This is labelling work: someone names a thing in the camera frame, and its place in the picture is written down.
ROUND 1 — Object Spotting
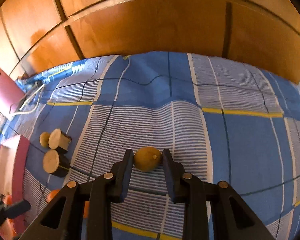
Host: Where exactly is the pink shallow tray box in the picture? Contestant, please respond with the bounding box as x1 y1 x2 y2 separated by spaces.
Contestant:
0 135 30 239

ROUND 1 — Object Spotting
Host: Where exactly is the pink electric kettle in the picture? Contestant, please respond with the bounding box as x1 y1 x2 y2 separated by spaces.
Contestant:
0 68 25 121

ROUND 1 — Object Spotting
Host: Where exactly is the wooden wall cabinet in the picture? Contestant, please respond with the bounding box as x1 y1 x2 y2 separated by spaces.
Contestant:
0 0 300 83

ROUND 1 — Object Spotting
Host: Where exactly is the person left hand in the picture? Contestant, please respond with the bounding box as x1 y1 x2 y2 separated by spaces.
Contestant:
0 193 18 240

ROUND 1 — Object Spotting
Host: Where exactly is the eggplant slice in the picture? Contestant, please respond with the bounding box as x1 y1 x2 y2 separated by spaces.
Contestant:
43 150 70 178
48 128 72 154

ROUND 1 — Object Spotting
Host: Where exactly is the orange tangerine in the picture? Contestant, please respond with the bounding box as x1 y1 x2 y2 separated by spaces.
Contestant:
46 189 60 203
83 201 90 219

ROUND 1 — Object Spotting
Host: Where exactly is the white kettle power cord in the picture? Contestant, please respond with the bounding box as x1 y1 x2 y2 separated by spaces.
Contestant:
9 81 46 117

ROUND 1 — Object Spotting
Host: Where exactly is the blue plaid tablecloth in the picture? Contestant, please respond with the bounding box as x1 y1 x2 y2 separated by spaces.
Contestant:
0 52 300 239

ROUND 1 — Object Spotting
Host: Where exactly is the small yellow lime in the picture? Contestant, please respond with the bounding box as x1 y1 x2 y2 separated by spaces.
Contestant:
133 147 162 172
39 132 50 148

